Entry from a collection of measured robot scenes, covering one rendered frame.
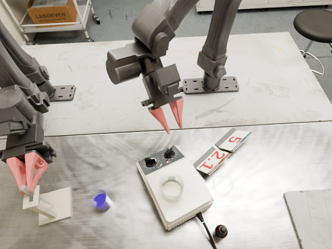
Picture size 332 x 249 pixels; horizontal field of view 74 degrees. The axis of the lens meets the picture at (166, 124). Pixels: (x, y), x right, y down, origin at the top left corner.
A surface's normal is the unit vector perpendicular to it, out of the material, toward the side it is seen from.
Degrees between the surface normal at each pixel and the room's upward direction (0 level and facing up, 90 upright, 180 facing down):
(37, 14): 92
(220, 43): 84
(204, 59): 83
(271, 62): 0
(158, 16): 28
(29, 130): 1
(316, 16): 2
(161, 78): 40
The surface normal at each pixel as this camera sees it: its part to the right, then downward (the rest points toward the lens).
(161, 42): 0.58, 0.67
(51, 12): 0.11, 0.84
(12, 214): -0.03, -0.55
